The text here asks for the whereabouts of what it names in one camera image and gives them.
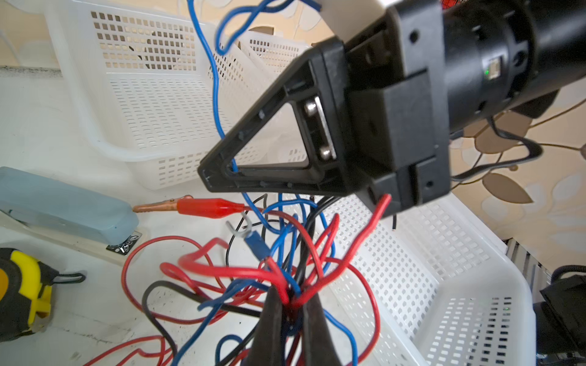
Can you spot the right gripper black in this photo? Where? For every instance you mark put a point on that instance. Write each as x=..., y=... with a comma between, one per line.
x=418, y=74

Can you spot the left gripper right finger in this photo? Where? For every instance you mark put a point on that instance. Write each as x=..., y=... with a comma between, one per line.
x=317, y=345

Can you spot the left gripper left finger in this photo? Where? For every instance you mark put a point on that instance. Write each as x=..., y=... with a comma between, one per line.
x=268, y=346

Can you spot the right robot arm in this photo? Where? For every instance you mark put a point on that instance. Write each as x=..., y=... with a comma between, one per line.
x=560, y=50

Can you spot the white basket back right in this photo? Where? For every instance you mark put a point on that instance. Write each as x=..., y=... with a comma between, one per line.
x=269, y=53

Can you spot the white basket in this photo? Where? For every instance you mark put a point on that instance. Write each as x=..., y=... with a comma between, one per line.
x=446, y=291
x=269, y=53
x=143, y=88

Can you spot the white basket front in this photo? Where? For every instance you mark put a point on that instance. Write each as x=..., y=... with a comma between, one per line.
x=446, y=291

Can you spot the white basket back left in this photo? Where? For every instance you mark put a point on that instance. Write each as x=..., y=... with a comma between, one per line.
x=143, y=88

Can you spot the yellow black tape measure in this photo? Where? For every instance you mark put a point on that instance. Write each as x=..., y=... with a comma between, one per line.
x=26, y=293

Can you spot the grey blue stapler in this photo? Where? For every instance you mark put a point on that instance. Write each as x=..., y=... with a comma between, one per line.
x=82, y=220

